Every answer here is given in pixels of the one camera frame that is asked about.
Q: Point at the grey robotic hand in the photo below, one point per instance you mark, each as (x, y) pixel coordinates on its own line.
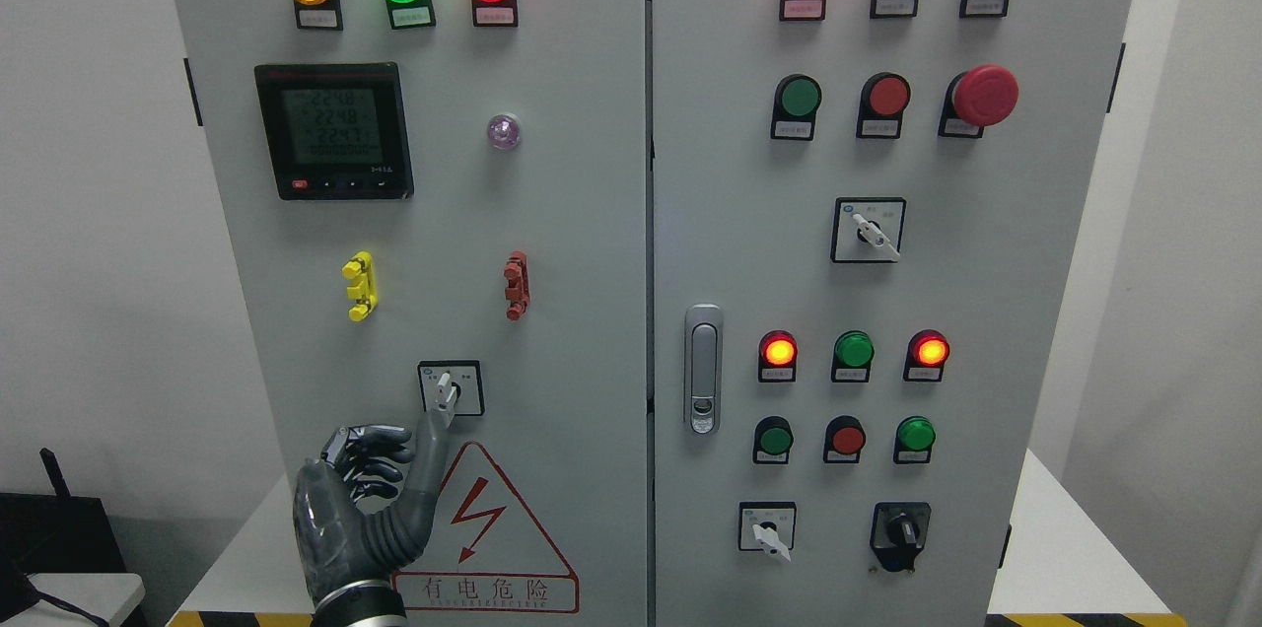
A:
(367, 507)

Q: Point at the right grey cabinet door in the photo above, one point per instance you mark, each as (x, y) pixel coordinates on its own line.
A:
(745, 222)

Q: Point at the robot forearm black silver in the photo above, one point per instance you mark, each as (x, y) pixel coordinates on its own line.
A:
(363, 603)

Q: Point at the red lit indicator lower left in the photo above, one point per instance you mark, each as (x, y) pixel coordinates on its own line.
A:
(777, 361)

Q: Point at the white rotary switch door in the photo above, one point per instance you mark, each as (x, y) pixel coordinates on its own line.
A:
(456, 385)

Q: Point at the red electric warning sticker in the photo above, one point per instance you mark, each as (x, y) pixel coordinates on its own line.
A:
(487, 552)

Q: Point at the black rotary switch bottom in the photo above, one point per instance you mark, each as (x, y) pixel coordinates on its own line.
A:
(899, 534)

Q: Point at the white rotary switch upper right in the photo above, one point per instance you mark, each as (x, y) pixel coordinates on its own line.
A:
(867, 229)

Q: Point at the white box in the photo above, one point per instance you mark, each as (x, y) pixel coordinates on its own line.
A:
(115, 597)

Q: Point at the black device with antenna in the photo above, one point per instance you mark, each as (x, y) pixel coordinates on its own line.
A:
(60, 533)

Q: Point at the green push button upper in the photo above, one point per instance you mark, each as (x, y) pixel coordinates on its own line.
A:
(794, 107)

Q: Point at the green push button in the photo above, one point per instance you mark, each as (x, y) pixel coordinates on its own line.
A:
(794, 107)
(773, 439)
(914, 440)

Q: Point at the red push button lower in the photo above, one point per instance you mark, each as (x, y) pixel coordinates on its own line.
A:
(844, 440)

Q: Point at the green push button lower right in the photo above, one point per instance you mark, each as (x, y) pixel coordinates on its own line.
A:
(914, 440)

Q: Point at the red push button upper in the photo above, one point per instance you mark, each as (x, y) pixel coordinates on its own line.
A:
(882, 101)

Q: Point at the silver door latch handle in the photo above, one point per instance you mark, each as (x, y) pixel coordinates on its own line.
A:
(703, 336)

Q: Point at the black digital power meter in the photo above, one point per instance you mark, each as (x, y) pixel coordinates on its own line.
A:
(335, 131)

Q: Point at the small clear light bulb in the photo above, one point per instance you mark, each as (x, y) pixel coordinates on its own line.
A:
(504, 131)

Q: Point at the green indicator lower middle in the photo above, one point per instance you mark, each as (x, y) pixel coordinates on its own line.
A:
(853, 353)

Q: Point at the green push button lower left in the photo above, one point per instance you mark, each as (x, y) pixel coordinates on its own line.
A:
(773, 439)

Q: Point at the red emergency stop button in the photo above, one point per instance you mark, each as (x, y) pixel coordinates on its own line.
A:
(981, 96)

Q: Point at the left grey cabinet door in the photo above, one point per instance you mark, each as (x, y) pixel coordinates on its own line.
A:
(565, 386)

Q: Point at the red push button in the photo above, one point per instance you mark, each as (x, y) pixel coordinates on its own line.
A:
(882, 101)
(844, 440)

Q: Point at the grey cabinet door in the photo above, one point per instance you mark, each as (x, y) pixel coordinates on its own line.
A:
(565, 386)
(745, 222)

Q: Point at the white rotary switch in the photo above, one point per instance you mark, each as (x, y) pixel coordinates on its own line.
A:
(768, 527)
(867, 229)

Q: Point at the red lit indicator lower right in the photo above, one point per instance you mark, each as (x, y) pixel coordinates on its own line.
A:
(926, 356)

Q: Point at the white rotary switch bottom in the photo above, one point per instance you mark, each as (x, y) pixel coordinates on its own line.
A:
(768, 527)

